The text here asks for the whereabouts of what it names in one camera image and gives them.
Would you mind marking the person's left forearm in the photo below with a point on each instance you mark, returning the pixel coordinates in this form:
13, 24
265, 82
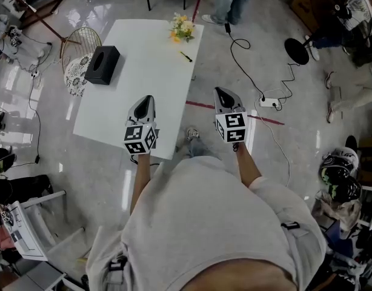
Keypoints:
140, 180

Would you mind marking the person's jeans leg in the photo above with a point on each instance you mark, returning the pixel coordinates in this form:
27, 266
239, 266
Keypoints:
201, 148

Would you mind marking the floral seat cushion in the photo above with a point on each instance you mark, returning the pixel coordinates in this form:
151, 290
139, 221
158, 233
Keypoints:
77, 77

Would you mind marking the person's right forearm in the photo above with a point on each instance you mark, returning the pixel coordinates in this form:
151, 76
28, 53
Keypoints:
248, 165

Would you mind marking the white power strip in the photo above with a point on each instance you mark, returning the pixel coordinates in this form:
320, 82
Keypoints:
269, 102

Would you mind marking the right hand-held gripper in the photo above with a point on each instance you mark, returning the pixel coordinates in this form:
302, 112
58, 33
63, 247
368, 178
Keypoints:
233, 127

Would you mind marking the yellow white flower bouquet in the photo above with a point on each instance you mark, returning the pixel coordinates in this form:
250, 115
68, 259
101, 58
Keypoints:
181, 29

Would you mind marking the brown cardboard box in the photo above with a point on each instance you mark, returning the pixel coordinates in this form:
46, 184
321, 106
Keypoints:
307, 2

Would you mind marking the black tissue box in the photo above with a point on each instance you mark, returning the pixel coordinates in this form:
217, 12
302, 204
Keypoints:
102, 65

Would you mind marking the yellow black pen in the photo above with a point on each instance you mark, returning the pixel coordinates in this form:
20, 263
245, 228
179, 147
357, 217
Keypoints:
186, 56

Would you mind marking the person's shoe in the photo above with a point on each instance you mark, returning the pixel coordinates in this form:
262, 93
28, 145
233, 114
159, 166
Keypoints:
192, 133

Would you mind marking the person's grey shirt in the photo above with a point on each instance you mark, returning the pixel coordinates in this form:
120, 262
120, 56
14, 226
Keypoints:
204, 223

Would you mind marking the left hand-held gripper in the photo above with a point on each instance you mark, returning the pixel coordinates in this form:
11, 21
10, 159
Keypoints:
140, 139

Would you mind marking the black round stand base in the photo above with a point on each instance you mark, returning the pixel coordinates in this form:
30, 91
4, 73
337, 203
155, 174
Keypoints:
296, 51

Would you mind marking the white framed board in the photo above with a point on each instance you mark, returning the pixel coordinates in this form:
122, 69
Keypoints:
25, 232

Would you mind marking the black bag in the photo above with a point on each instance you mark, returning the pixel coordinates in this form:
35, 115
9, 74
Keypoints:
19, 188

